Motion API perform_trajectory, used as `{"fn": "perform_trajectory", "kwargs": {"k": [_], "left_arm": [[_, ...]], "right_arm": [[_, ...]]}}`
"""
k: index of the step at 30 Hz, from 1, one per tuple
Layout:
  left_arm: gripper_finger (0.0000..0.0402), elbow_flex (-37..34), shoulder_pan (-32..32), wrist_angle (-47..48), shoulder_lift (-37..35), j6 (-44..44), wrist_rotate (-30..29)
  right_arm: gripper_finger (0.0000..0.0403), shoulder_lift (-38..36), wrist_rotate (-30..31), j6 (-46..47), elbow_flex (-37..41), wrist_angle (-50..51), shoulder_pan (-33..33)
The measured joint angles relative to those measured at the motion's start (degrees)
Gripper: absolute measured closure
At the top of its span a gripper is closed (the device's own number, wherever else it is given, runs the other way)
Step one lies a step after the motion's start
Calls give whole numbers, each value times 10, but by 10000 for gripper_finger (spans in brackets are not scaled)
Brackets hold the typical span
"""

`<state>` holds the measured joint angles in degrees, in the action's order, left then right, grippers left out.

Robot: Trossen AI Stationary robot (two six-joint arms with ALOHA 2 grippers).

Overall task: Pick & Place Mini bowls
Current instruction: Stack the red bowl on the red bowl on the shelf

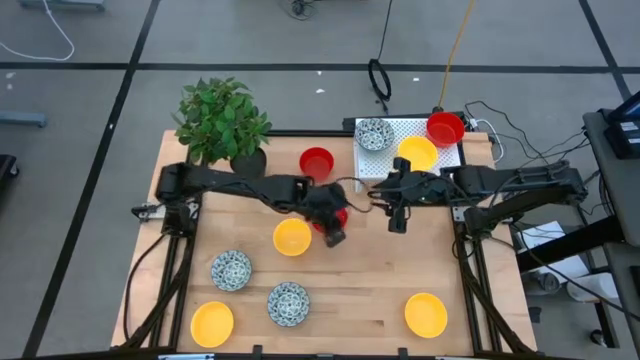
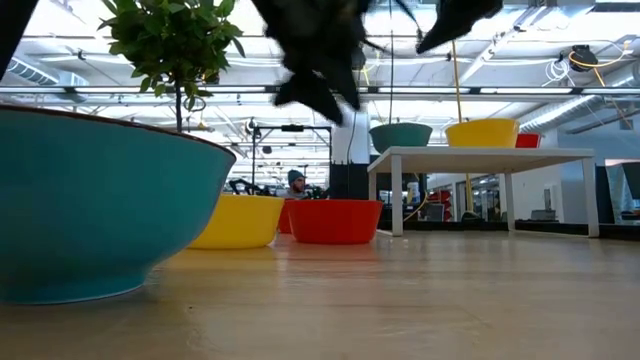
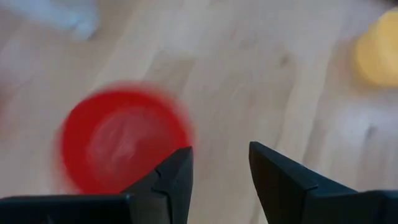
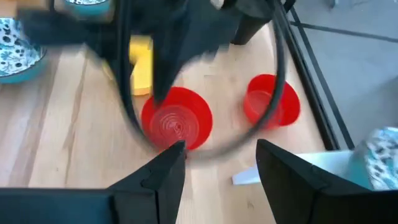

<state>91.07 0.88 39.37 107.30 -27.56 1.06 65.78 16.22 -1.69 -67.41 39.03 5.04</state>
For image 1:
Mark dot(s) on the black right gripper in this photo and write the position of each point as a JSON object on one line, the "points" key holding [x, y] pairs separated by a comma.
{"points": [[417, 190]]}

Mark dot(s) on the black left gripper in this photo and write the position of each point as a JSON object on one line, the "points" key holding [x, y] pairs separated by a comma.
{"points": [[325, 205]]}

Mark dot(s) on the red mini bowl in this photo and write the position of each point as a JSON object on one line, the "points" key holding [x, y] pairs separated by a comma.
{"points": [[342, 217], [316, 162], [445, 129]]}

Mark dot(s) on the yellow mini bowl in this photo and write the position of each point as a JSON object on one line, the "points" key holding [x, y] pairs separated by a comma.
{"points": [[417, 150], [292, 237], [212, 324], [425, 315]]}

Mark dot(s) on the blue white patterned bowl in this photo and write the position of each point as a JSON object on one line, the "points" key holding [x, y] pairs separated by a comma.
{"points": [[231, 270], [374, 134], [288, 304]]}

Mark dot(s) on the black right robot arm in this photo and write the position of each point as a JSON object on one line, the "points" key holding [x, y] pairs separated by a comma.
{"points": [[525, 180]]}

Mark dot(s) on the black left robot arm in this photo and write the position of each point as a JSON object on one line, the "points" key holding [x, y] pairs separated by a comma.
{"points": [[225, 180]]}

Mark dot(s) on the white perforated metal shelf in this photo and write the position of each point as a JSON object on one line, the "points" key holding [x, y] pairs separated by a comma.
{"points": [[380, 165]]}

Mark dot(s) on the black plant pot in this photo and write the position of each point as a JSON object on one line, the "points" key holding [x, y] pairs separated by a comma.
{"points": [[248, 162]]}

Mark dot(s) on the green leafy plant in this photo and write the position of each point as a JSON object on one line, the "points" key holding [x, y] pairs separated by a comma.
{"points": [[222, 120]]}

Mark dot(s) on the black desk support beam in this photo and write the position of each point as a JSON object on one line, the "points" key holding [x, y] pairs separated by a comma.
{"points": [[575, 242]]}

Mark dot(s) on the white plastic bag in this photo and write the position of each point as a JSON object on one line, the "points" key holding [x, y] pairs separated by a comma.
{"points": [[575, 270]]}

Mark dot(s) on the silver metal plate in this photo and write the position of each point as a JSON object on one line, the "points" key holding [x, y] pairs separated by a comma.
{"points": [[186, 357]]}

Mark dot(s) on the grey desk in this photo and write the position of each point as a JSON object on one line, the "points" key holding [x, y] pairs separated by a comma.
{"points": [[625, 200]]}

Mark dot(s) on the black device on desk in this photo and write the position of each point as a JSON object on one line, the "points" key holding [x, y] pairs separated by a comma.
{"points": [[625, 135]]}

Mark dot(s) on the grey furniture foot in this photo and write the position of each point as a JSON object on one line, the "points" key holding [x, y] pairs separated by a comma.
{"points": [[22, 119]]}

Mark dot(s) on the black aluminium support frame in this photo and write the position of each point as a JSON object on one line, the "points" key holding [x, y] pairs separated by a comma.
{"points": [[468, 290], [181, 295]]}

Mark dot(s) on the black table edge bracket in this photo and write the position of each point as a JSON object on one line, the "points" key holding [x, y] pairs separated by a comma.
{"points": [[257, 348], [402, 351]]}

